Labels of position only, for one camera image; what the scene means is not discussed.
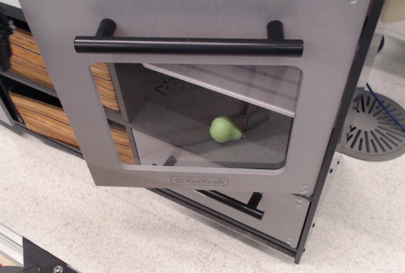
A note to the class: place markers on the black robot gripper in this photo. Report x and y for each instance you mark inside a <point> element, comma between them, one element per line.
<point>7,29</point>

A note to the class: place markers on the black oven door handle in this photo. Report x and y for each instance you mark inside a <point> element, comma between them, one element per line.
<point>104,41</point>

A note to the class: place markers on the grey toy oven door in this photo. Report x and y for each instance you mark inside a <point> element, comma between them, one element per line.
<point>316,111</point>

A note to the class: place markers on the grey oven rack shelf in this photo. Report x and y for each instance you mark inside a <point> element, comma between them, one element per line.
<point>274,88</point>

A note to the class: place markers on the grey lower oven drawer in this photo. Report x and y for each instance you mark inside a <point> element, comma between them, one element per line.
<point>283,219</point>

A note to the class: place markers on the upper wood grain bin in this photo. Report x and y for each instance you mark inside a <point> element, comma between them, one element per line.
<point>26,60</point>

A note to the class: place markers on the wood grain bin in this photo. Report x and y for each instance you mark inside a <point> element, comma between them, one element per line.
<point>43,114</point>
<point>26,60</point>

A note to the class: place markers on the lower wood grain bin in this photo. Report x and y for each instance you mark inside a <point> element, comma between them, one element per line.
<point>43,114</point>

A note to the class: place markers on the green toy pear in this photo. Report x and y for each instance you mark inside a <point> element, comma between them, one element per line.
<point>222,130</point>

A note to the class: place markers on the grey round slotted base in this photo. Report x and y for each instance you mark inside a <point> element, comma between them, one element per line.
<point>374,130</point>

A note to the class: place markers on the aluminium rail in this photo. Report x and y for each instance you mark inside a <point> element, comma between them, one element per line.
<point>11,246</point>

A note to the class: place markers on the black base plate with screw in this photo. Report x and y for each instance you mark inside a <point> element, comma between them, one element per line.
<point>36,259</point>

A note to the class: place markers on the black toy kitchen frame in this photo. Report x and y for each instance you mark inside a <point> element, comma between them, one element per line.
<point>348,102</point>

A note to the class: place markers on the black drawer handle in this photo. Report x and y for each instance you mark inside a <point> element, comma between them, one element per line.
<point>250,208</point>

